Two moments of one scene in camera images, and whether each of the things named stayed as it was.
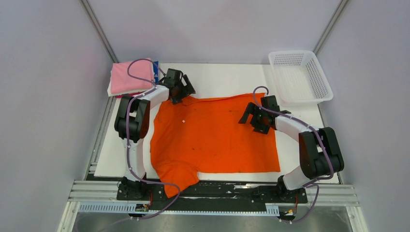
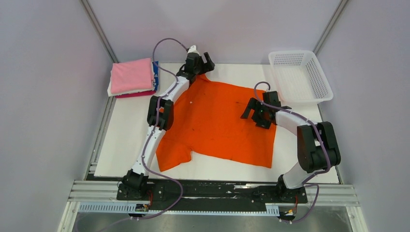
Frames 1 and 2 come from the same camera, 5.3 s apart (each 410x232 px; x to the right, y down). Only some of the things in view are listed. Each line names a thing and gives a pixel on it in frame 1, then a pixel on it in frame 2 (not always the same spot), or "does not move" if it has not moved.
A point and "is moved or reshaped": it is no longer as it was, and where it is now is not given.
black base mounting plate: x=209 y=195 does not move
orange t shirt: x=204 y=135 is moved or reshaped
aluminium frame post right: x=338 y=11 does not move
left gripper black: x=187 y=90 → x=209 y=66
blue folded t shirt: x=155 y=69 does not move
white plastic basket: x=298 y=78 does not move
